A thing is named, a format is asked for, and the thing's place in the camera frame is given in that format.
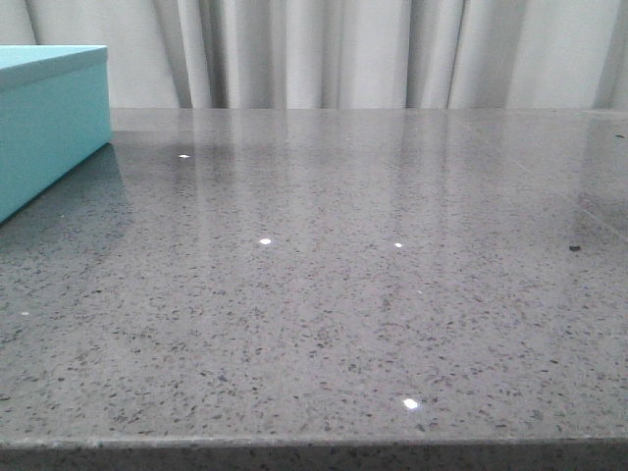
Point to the turquoise blue box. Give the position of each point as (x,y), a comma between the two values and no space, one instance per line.
(55,112)

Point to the grey pleated curtain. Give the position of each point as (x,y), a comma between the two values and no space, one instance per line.
(344,54)

